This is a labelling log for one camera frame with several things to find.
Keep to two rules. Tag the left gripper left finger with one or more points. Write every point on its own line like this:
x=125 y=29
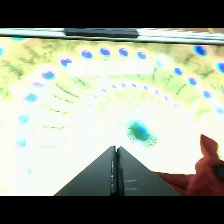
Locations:
x=96 y=176

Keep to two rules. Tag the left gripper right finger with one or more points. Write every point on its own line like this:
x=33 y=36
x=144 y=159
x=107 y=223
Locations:
x=140 y=180

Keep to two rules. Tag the dark red T-shirt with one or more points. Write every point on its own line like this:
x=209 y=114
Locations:
x=203 y=176

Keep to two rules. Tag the silver frame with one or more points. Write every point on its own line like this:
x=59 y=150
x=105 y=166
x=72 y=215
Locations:
x=33 y=33

